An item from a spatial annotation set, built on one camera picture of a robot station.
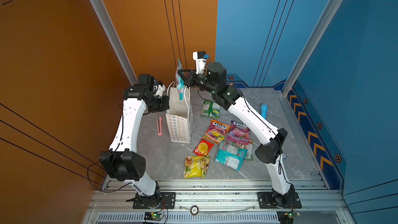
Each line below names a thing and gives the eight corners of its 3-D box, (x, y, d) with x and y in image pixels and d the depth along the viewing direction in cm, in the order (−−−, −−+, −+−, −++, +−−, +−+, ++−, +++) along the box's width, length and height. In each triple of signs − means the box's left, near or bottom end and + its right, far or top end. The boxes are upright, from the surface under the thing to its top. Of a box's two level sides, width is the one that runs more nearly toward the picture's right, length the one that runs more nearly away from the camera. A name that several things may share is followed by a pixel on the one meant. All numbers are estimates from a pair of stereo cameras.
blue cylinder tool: (258, 117, 107) (260, 113, 104) (260, 106, 114) (262, 102, 110) (265, 119, 107) (267, 115, 103) (266, 108, 113) (268, 104, 109)
